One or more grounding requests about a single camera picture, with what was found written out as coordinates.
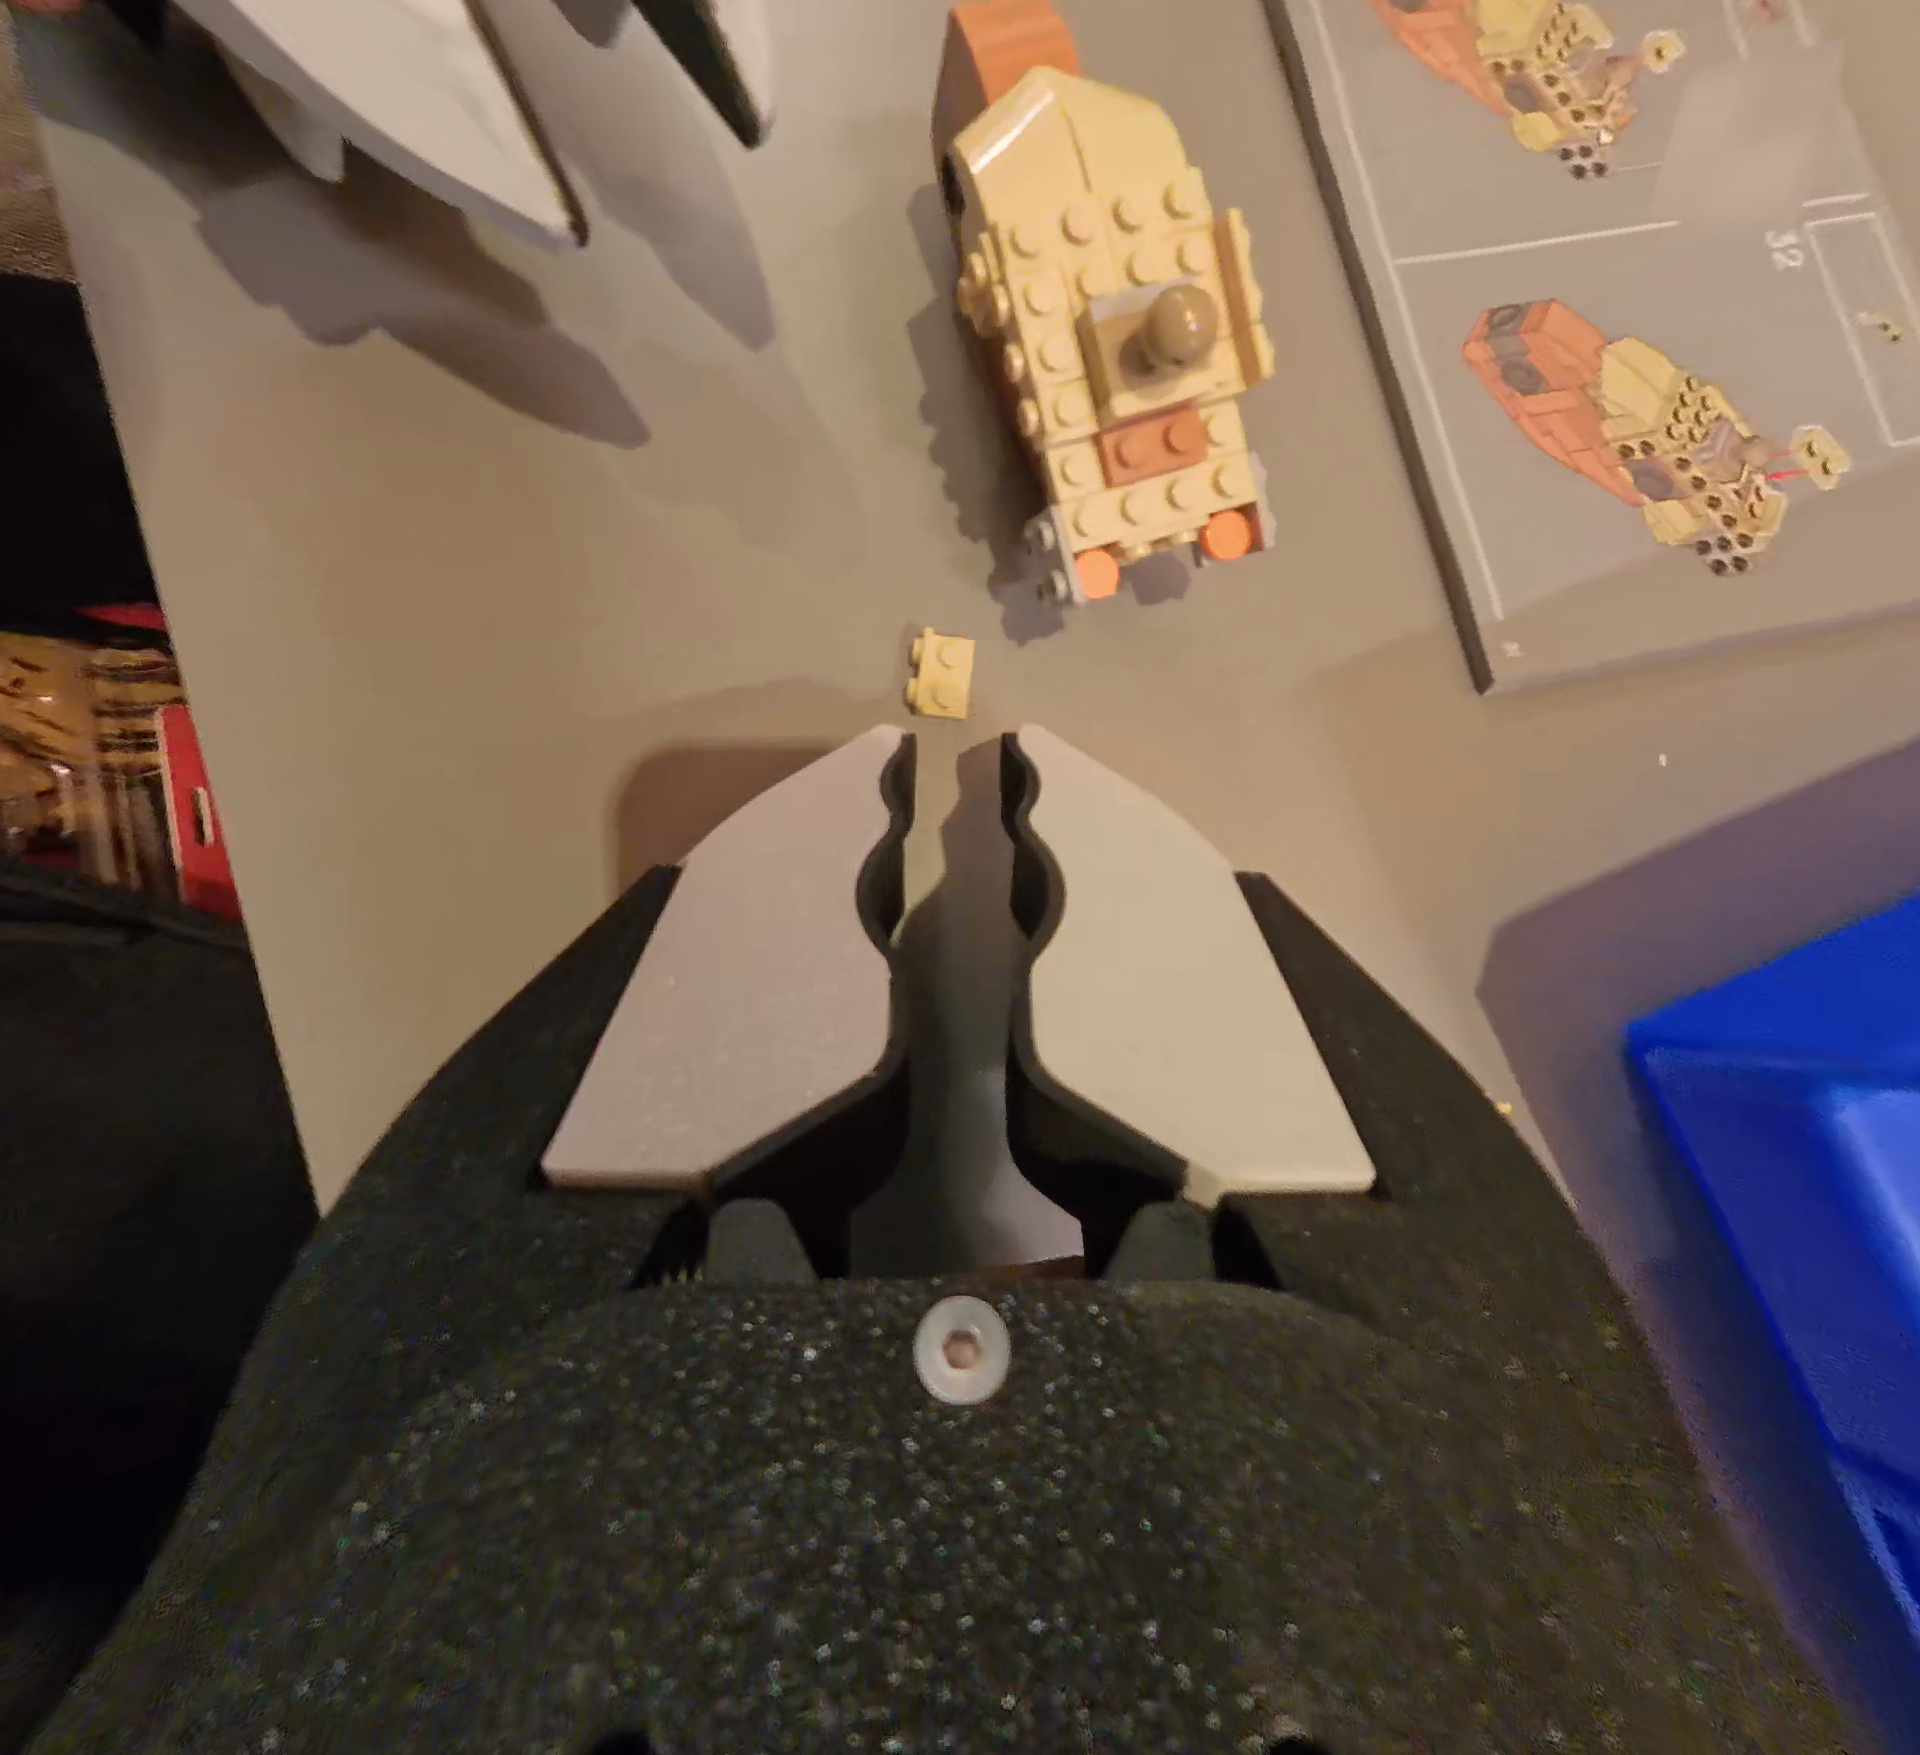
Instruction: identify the blue plastic bin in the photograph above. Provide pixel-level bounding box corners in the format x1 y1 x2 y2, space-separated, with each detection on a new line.
1623 891 1920 1674

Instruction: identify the grey desk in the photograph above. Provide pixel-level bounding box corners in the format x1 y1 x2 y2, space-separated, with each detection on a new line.
0 0 1920 1562

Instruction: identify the red printed box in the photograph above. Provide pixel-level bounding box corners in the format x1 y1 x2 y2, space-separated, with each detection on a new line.
0 604 242 923

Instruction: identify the tan brick-built model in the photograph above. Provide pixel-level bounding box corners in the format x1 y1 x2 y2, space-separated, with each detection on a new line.
907 0 1280 610

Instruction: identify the grey instruction booklet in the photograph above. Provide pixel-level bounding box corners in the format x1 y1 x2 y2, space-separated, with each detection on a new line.
1243 0 1920 696

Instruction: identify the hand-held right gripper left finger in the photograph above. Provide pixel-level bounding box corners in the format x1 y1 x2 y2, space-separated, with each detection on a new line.
540 723 919 1239

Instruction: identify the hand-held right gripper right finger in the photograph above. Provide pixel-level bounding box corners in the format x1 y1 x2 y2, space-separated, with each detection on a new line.
997 723 1378 1233

